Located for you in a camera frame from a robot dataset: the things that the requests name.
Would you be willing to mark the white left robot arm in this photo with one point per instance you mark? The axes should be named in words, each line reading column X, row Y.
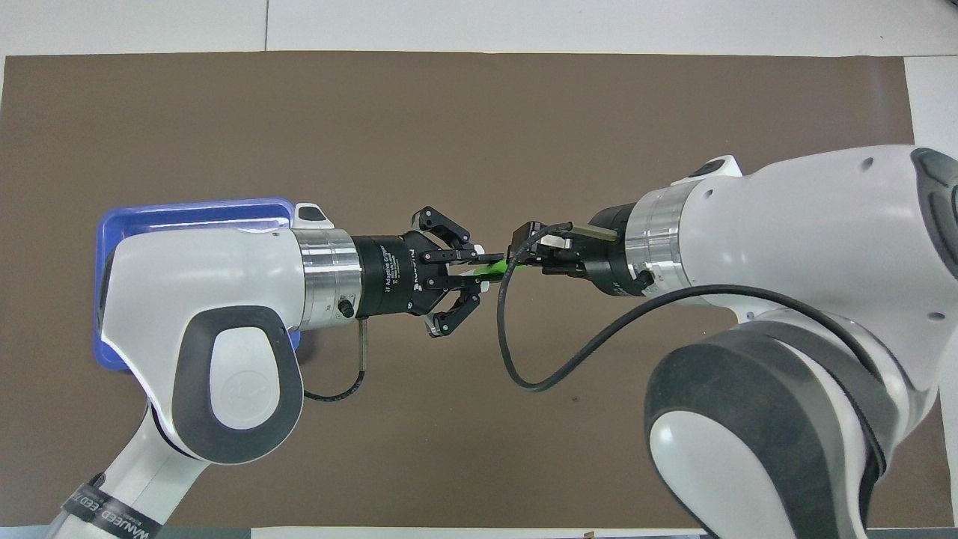
column 187, row 284

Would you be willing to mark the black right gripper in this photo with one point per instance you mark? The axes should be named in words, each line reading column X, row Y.
column 614, row 262

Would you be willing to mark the green marker pen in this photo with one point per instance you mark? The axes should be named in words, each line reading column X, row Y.
column 494, row 268

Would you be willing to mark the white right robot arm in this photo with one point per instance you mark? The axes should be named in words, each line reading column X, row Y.
column 786, row 224

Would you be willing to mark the brown table mat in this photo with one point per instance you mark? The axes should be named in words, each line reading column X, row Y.
column 479, row 120

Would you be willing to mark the blue plastic tray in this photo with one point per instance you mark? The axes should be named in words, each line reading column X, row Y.
column 187, row 213

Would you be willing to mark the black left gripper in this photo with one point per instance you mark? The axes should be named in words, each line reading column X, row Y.
column 389, row 273

